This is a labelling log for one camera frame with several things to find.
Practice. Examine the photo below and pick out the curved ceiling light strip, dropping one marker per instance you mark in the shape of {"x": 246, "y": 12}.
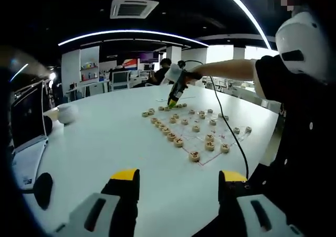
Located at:
{"x": 131, "y": 30}
{"x": 246, "y": 14}

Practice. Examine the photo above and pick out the white mesh office chair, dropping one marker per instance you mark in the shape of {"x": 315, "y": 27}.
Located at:
{"x": 120, "y": 79}

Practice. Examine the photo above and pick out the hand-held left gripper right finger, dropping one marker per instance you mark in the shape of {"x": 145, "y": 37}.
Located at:
{"x": 233, "y": 192}

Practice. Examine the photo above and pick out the black computer mouse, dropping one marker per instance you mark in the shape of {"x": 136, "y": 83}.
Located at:
{"x": 43, "y": 191}

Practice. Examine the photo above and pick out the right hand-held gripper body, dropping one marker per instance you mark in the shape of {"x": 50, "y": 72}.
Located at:
{"x": 173, "y": 73}

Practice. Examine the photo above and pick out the white laptop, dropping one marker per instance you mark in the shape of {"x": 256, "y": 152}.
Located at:
{"x": 26, "y": 116}

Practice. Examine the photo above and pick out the purple wall screen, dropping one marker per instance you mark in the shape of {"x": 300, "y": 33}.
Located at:
{"x": 148, "y": 56}

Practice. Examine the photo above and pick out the red-marked round chess piece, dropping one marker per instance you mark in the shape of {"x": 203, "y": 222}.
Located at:
{"x": 194, "y": 155}

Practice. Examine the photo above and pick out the black round pouch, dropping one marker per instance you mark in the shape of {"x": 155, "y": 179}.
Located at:
{"x": 47, "y": 125}

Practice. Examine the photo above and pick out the white worn device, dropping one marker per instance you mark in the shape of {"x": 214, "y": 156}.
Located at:
{"x": 296, "y": 32}

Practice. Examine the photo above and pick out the white red-lined chessboard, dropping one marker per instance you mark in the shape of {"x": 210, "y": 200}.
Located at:
{"x": 191, "y": 140}

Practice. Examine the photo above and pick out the white display shelf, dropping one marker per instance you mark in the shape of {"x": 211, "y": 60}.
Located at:
{"x": 71, "y": 64}

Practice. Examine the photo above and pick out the white round pot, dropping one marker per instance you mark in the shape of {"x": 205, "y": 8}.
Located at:
{"x": 67, "y": 113}

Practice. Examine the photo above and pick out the person's right hand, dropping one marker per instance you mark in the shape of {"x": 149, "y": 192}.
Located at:
{"x": 188, "y": 78}

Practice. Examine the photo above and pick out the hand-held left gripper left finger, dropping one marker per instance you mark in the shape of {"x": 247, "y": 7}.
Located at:
{"x": 120, "y": 195}

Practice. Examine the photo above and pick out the group of wooden chess pieces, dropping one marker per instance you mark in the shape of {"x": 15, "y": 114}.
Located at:
{"x": 210, "y": 145}

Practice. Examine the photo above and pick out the ceiling air conditioner vent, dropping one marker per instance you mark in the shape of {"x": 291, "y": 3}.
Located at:
{"x": 134, "y": 9}

